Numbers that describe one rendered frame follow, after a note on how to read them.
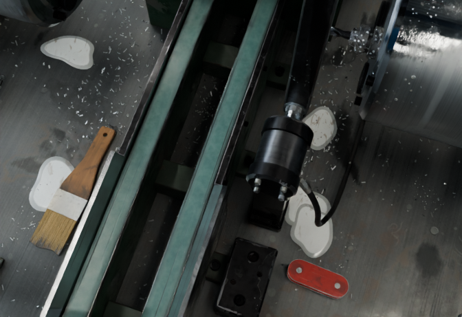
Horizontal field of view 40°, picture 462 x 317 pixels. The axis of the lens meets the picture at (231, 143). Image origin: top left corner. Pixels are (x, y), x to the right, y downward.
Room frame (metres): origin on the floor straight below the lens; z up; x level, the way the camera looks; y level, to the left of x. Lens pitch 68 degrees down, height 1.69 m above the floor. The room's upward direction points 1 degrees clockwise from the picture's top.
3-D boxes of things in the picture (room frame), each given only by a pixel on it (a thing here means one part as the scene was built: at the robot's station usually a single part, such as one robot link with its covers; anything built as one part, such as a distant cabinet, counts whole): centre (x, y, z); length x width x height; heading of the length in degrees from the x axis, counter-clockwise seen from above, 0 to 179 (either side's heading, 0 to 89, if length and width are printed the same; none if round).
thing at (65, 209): (0.29, 0.23, 0.80); 0.21 x 0.05 x 0.01; 158
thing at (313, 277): (0.16, -0.12, 0.81); 0.09 x 0.03 x 0.02; 68
